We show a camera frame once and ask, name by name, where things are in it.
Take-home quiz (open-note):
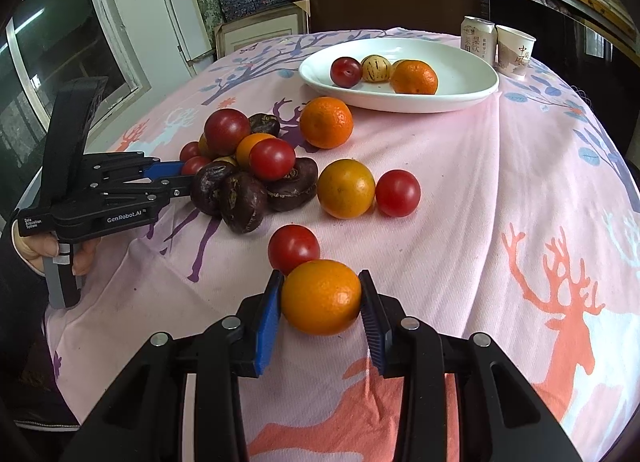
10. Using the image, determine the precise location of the red cherry tomato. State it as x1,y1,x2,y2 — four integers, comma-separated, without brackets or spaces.
180,156,210,175
250,138,296,182
268,224,320,275
375,170,421,217
179,141,200,162

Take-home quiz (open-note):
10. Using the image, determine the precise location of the small yellow green fruit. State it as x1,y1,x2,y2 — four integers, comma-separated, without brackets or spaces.
213,156,238,167

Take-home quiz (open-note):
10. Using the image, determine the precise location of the big red plum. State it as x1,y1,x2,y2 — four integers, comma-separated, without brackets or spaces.
204,108,250,156

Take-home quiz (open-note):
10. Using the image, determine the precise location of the dark passion fruit back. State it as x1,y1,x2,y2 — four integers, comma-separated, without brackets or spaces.
248,112,281,137

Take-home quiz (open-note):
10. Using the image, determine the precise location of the large orange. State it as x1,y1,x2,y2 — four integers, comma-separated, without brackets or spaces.
298,96,354,149

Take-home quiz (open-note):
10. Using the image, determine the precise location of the yellow orange citrus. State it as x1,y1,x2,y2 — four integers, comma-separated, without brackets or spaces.
317,159,375,219

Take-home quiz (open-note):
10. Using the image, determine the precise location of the small orange mandarin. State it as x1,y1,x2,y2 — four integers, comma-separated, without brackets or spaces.
281,260,361,335

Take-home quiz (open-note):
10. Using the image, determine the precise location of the pink deer print tablecloth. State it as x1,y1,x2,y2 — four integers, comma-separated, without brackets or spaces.
47,29,639,461

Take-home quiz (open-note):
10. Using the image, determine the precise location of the framed picture leaning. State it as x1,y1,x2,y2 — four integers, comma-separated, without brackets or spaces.
214,0,311,58

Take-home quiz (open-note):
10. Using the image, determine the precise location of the striped pepino melon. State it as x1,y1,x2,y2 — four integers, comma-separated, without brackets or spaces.
361,54,392,83

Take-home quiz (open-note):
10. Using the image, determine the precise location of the dark wooden cabinet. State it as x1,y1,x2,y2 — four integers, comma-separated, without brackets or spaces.
301,0,486,36

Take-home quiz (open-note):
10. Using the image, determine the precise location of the orange in plate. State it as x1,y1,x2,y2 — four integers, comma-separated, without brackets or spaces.
390,59,439,95

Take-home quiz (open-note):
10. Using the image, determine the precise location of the white oval plate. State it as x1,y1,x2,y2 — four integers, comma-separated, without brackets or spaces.
298,38,499,114

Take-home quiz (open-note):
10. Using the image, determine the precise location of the paper cup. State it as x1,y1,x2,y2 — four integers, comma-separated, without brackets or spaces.
496,25,536,79

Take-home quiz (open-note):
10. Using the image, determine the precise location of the pink drink can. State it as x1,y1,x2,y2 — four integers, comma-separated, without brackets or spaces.
460,16,498,66

